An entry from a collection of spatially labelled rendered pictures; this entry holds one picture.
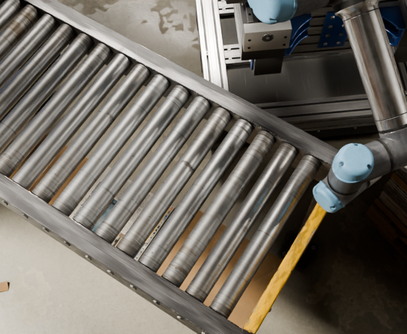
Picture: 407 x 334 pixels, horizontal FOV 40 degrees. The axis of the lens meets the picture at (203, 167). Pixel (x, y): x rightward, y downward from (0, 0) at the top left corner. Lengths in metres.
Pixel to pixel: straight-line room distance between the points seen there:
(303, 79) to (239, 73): 0.25
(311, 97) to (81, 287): 1.12
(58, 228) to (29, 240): 0.90
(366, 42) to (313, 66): 1.08
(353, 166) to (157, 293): 0.51
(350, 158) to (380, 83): 0.17
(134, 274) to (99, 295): 0.85
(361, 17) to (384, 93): 0.16
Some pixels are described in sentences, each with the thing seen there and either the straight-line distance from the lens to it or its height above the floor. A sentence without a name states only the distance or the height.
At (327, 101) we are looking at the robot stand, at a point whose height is 0.23.
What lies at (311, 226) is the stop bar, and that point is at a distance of 1.32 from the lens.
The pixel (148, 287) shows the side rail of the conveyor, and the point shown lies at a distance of 1.30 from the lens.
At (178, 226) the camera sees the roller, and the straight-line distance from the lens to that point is 1.33.
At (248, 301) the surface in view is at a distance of 2.10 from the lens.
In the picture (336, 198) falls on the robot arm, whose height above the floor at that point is 0.91.
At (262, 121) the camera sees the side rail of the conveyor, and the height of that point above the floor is 0.80.
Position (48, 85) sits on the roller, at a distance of 1.57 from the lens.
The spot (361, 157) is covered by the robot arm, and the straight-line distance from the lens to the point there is 1.17.
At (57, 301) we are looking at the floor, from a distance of 2.18.
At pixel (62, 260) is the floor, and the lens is 2.21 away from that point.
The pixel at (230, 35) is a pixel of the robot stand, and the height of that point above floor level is 0.21.
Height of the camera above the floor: 2.06
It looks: 65 degrees down
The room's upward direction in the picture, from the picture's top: 3 degrees counter-clockwise
